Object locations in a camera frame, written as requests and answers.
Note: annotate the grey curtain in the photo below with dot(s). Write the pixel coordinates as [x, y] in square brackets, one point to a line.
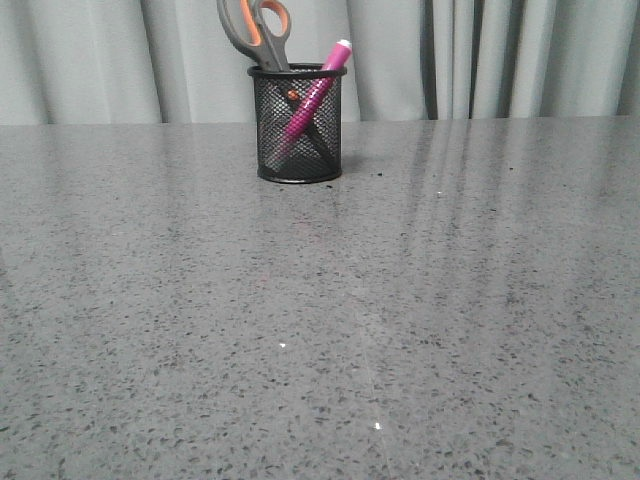
[96, 62]

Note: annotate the pink marker pen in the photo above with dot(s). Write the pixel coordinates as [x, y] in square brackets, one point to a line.
[312, 100]

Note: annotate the grey orange scissors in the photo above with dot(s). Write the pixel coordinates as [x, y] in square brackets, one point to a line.
[267, 24]

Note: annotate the black mesh pen cup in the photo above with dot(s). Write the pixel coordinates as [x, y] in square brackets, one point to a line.
[272, 114]

